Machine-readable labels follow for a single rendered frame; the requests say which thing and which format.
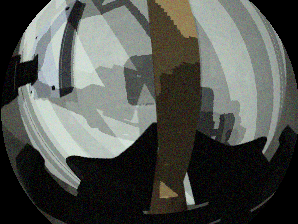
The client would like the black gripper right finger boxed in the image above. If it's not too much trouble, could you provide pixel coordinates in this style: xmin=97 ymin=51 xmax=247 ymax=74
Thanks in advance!
xmin=186 ymin=129 xmax=267 ymax=205

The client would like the long wooden rail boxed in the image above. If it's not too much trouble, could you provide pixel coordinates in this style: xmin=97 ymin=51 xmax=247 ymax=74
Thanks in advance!
xmin=148 ymin=0 xmax=201 ymax=198

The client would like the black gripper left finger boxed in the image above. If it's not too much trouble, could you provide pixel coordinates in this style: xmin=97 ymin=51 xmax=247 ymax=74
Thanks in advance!
xmin=65 ymin=121 xmax=158 ymax=212

